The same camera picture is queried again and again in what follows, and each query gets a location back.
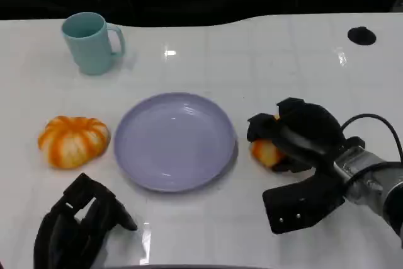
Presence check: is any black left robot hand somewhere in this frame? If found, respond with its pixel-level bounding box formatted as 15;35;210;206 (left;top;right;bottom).
33;173;139;269

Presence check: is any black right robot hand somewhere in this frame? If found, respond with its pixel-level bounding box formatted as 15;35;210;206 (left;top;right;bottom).
247;97;366;175

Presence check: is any orange white toy bread roll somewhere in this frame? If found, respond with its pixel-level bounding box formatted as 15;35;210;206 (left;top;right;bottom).
37;116;111;169
250;113;287;168

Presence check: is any lilac plate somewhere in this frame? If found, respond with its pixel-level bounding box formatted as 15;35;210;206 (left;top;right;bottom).
113;91;239;193

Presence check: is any pale green mug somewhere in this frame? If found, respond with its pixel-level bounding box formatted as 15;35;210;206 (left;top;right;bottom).
60;11;127;76

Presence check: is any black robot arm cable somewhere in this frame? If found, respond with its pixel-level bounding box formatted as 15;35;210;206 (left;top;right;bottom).
339;113;403;164

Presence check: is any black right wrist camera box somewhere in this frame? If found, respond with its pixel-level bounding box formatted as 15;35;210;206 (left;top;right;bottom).
262;168;346;244

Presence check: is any black table cable grommet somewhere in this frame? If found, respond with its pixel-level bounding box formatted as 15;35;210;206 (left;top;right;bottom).
347;26;377;45

